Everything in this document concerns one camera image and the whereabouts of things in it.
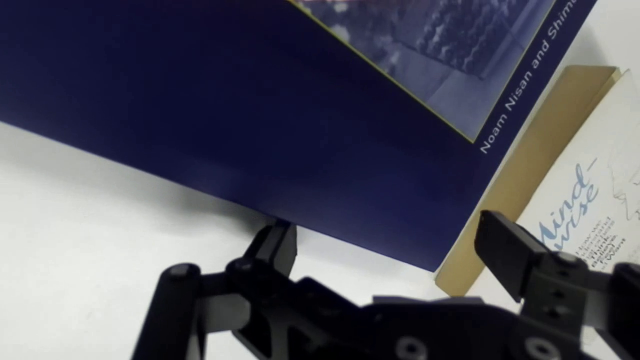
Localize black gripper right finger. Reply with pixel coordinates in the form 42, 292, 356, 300
475, 211, 640, 360

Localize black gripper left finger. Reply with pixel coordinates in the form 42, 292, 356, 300
132, 220, 375, 360

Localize dark blue book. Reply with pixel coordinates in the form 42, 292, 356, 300
0, 0, 598, 271

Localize cream white thick book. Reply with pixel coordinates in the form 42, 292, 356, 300
434, 67, 626, 296

